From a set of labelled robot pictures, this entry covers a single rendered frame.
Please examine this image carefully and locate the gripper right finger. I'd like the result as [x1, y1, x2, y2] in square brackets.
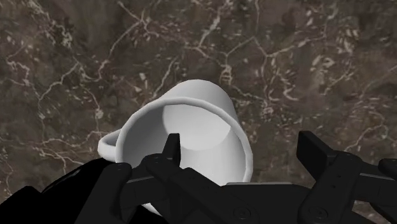
[296, 130, 397, 224]

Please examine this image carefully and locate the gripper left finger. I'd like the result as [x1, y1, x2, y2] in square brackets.
[74, 133, 258, 224]

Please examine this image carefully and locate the white mug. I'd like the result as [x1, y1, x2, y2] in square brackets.
[97, 79, 254, 216]

